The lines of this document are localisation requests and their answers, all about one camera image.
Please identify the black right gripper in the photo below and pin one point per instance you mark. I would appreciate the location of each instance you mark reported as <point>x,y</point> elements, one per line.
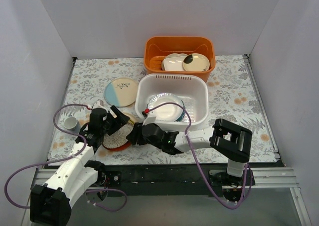
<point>136,134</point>

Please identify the cream large plate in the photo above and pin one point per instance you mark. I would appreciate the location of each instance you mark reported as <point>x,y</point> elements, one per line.
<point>132,117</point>

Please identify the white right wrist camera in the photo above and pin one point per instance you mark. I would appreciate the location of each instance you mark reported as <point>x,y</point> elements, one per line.
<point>149,115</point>

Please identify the white printed mug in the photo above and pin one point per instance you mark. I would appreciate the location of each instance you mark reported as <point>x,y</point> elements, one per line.
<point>72,124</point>

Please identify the teal scalloped plate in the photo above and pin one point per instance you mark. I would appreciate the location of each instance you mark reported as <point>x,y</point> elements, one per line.
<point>180,112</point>

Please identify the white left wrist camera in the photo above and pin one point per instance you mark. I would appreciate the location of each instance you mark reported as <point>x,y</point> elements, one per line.
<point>99,104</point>

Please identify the speckled round plate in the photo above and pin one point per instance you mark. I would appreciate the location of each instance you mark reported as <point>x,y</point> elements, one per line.
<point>117,139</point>

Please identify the aluminium frame rail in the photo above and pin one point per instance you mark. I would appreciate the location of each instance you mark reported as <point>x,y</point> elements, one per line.
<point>276,177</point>

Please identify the cream plate black spot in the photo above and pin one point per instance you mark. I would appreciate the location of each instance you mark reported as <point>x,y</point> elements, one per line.
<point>196,63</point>

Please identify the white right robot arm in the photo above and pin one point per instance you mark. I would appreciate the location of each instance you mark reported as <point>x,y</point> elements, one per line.
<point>229,139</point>

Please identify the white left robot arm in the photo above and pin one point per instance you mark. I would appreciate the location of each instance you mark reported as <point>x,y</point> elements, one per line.
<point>51,203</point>

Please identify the gold rimmed plate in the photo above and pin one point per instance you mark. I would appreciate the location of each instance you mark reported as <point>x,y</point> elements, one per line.
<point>131,122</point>

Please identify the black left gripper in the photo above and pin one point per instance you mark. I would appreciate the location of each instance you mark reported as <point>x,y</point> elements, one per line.
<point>115,121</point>

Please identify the white plastic bin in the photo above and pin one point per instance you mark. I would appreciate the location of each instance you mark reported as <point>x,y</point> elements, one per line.
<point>190,89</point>

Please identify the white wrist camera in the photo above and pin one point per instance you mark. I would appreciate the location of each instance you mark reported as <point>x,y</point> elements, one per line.
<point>149,115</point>
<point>99,104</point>

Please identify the white deep plate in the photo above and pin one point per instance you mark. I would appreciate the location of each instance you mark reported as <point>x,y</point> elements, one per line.
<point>166,112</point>

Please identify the floral table mat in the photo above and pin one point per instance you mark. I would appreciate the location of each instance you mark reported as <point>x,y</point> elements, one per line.
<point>231,96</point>

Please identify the red round plate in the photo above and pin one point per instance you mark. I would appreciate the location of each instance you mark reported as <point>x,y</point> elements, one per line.
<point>121,148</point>

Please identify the white round plate in bin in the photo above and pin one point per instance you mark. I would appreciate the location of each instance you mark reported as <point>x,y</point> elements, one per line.
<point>172,56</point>

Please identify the white rectangular dish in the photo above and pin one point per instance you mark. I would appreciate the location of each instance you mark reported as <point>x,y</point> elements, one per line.
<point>173,63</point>

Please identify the orange plastic bin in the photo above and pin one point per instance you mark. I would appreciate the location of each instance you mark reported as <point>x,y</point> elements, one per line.
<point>158,47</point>

